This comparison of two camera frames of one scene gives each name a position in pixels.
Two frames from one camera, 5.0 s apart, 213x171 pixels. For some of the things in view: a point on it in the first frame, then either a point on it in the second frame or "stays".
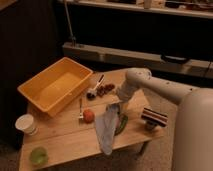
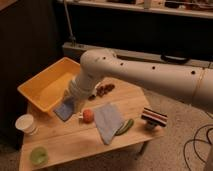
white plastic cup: x=25 y=124 stays
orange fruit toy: x=88 y=116 stays
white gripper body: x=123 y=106 → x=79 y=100
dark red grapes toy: x=101 y=90 stays
